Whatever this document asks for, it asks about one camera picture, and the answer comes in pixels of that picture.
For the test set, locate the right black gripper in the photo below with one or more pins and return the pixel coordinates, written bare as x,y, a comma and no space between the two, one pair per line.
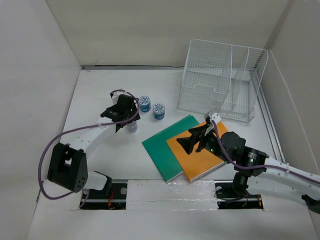
198,134

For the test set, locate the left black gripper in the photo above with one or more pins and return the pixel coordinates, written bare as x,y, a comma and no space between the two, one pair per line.
133,114

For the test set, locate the orange clip folder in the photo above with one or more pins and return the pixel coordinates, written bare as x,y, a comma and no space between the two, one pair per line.
197,164

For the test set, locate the green clip folder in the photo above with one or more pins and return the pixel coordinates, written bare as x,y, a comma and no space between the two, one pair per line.
161,154

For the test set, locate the blue jar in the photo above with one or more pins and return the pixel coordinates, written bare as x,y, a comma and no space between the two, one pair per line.
158,111
145,103

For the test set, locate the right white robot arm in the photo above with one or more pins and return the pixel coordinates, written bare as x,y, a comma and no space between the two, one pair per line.
256,173

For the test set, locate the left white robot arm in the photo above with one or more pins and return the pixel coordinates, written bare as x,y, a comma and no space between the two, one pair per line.
68,166

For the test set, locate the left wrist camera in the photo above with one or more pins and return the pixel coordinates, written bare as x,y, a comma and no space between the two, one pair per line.
115,95

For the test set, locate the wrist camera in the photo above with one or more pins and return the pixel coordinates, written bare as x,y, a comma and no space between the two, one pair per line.
212,117
115,95

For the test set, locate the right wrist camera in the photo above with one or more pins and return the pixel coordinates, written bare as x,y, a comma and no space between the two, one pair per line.
212,117

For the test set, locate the white wire desk organizer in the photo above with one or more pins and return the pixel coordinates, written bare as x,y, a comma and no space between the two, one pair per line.
224,78

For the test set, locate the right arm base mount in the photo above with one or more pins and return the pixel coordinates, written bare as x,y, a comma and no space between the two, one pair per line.
228,199

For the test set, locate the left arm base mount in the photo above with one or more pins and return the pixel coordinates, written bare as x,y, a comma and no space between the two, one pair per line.
115,199

